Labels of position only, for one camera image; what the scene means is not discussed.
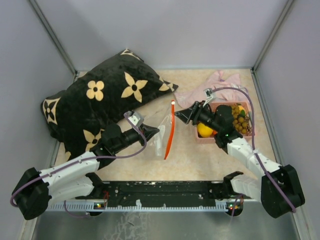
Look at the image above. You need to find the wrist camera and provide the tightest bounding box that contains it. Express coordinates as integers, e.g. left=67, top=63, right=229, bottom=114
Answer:
left=123, top=110, right=144, bottom=128
left=204, top=88, right=216, bottom=100

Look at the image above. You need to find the black floral pillow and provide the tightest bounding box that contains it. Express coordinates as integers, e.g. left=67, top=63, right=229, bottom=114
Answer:
left=40, top=48, right=178, bottom=161

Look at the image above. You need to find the aluminium frame post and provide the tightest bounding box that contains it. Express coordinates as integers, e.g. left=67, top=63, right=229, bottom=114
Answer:
left=251, top=0, right=297, bottom=73
left=27, top=0, right=78, bottom=77

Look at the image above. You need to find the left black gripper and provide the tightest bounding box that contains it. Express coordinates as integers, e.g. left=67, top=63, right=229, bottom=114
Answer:
left=112, top=123, right=160, bottom=153

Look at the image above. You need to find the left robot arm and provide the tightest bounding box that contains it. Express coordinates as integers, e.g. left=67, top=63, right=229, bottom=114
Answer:
left=10, top=123, right=160, bottom=220

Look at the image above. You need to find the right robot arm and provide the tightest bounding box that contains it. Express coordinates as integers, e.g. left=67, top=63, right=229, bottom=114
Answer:
left=174, top=101, right=306, bottom=218

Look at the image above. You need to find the aluminium frame post left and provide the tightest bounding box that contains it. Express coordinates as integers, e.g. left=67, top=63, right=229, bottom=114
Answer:
left=27, top=0, right=78, bottom=77

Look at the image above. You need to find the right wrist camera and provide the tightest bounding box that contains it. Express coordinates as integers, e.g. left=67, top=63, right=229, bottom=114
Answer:
left=204, top=88, right=216, bottom=100

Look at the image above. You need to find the yellow orange fruit right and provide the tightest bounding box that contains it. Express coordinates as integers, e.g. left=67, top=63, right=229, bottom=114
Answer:
left=235, top=105, right=246, bottom=116

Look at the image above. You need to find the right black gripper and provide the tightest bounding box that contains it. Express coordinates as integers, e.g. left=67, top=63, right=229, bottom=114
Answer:
left=174, top=100, right=221, bottom=133

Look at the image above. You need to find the brown longan bunch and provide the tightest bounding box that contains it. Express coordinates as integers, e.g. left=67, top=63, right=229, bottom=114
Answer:
left=231, top=103, right=252, bottom=136

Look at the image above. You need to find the pink plastic basket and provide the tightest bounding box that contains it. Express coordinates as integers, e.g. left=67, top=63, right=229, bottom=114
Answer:
left=195, top=101, right=255, bottom=147

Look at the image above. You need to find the aluminium frame post right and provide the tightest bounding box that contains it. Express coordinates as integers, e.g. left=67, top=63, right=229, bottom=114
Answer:
left=251, top=0, right=297, bottom=73

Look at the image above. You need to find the yellow lemon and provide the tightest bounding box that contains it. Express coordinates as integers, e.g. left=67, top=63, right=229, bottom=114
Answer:
left=196, top=123, right=214, bottom=138

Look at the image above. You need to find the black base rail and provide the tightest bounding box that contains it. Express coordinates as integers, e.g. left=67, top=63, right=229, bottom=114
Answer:
left=78, top=181, right=244, bottom=217

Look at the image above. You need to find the clear zip top bag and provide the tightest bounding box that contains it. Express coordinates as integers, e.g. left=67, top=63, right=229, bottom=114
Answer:
left=143, top=99, right=176, bottom=161

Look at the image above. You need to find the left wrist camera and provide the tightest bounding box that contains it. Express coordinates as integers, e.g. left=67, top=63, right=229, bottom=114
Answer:
left=123, top=110, right=144, bottom=128

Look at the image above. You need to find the pink crumpled cloth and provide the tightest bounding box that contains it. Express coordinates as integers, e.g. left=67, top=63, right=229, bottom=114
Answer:
left=174, top=70, right=251, bottom=108

